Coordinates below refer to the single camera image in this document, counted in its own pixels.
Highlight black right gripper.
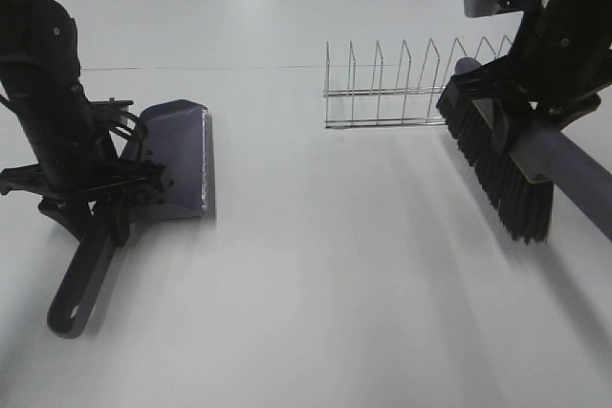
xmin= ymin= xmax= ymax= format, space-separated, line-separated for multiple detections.
xmin=448 ymin=54 xmax=601 ymax=153

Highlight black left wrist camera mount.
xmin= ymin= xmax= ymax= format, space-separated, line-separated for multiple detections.
xmin=90 ymin=97 xmax=148 ymax=142

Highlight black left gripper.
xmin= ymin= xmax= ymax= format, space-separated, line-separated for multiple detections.
xmin=1 ymin=134 xmax=173 ymax=247

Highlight chrome wire dish rack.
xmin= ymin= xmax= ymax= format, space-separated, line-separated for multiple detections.
xmin=322 ymin=35 xmax=513 ymax=129

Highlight purple plastic dustpan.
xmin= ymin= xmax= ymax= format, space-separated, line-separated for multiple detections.
xmin=47 ymin=99 xmax=215 ymax=339

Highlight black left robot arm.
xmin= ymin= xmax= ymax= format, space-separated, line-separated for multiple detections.
xmin=1 ymin=0 xmax=164 ymax=247

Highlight purple hand brush black bristles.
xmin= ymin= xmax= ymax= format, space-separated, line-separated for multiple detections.
xmin=436 ymin=84 xmax=611 ymax=244

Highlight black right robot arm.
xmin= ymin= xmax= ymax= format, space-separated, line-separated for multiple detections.
xmin=449 ymin=0 xmax=611 ymax=153

